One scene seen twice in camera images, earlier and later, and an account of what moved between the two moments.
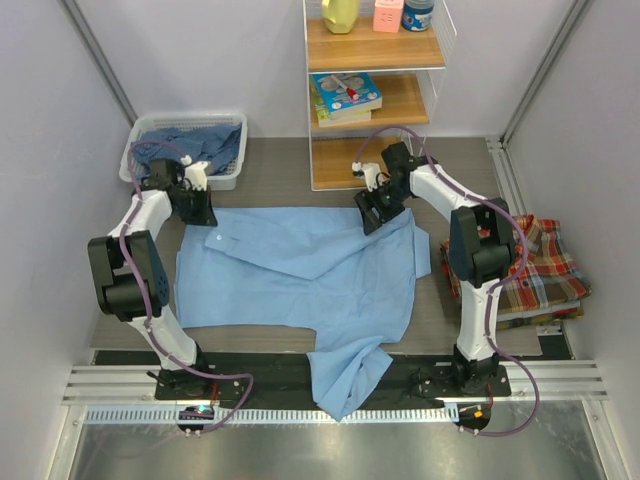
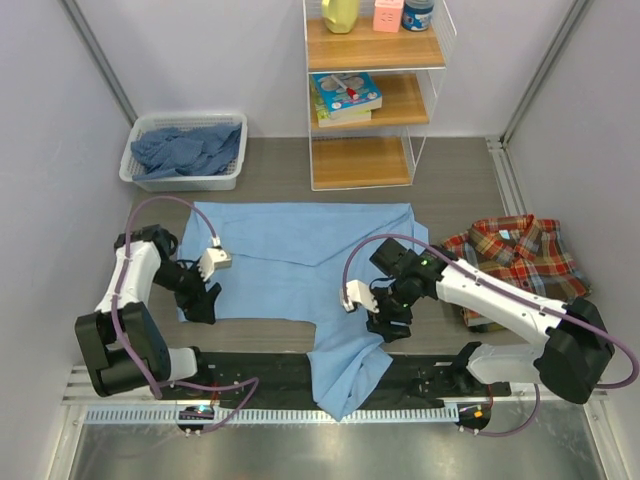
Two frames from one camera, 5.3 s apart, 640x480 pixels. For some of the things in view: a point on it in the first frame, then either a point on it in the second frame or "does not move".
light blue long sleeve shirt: x=315 y=268 does not move
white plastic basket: x=221 y=180 does not move
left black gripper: x=205 y=215 → x=198 y=304
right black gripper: x=365 y=202 → x=382 y=324
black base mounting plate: x=287 y=374 does not move
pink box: x=387 y=15 does not move
